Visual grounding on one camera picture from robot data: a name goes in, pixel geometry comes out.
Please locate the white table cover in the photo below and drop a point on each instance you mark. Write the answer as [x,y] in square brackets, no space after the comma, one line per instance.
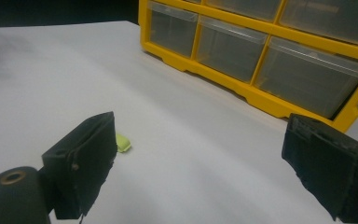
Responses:
[199,161]

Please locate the yellow drawer cabinet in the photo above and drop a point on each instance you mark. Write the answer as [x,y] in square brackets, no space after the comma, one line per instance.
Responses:
[270,104]

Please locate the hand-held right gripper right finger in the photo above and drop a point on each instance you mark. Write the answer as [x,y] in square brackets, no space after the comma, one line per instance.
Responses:
[332,168]

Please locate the clear plastic drawer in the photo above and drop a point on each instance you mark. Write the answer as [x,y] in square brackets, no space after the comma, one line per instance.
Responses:
[171,32]

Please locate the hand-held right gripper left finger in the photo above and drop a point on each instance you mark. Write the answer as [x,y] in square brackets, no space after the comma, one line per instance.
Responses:
[80,161]

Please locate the set of clear cabinet drawers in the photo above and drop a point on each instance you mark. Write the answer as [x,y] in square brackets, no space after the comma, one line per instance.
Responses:
[307,81]

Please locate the small green block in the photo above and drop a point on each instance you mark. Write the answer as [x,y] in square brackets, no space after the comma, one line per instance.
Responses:
[123,143]

